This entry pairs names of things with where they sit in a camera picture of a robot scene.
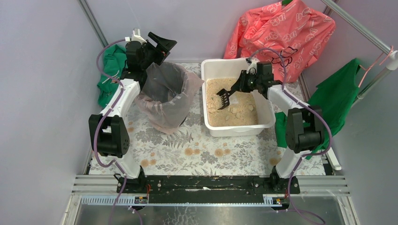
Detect black litter scoop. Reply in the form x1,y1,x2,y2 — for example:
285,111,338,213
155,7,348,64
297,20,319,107
216,82,240,110

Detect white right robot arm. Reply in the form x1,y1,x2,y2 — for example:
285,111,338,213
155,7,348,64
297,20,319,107
231,58,328,179

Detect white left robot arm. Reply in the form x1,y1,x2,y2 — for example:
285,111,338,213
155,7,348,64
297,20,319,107
88,29,177,179

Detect white litter box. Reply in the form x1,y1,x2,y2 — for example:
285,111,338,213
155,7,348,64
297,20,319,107
201,58,276,137

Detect beige cat litter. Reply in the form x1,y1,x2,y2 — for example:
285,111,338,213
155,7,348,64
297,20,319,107
206,78,258,127

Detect green shirt back left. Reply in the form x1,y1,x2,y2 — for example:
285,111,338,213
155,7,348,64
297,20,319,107
97,45,127,108

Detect green shirt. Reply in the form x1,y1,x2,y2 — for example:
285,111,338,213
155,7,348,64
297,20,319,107
274,58,363,159
97,45,127,108

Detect black trash bin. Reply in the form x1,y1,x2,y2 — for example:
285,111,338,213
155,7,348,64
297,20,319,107
140,62,190,128

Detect pink patterned garment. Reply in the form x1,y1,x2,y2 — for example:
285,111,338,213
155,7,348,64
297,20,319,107
224,0,336,83

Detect pink plastic bin liner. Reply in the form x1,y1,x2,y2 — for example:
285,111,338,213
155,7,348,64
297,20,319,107
134,62,205,135

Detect green shirt on right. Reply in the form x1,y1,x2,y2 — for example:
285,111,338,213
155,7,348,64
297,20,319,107
274,58,363,159

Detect floral table mat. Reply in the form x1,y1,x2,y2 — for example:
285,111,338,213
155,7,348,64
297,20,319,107
88,63,326,177

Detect metal clothes rack bar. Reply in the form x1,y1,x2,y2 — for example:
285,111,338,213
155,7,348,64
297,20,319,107
321,0,398,102

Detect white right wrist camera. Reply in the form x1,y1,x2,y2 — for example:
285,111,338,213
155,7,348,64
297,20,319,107
245,57,259,74

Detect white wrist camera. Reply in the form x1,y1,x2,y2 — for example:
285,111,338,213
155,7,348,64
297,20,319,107
125,28,147,43
245,57,259,74

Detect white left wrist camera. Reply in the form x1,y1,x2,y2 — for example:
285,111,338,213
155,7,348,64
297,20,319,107
125,28,147,43

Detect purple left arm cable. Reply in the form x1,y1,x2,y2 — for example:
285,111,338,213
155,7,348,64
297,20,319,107
92,38,130,225

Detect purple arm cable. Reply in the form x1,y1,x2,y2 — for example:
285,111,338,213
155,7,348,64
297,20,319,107
92,38,130,225
245,48,333,225

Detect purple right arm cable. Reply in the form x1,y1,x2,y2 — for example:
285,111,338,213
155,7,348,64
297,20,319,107
245,48,333,225

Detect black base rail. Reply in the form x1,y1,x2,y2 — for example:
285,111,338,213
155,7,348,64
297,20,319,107
113,173,300,204

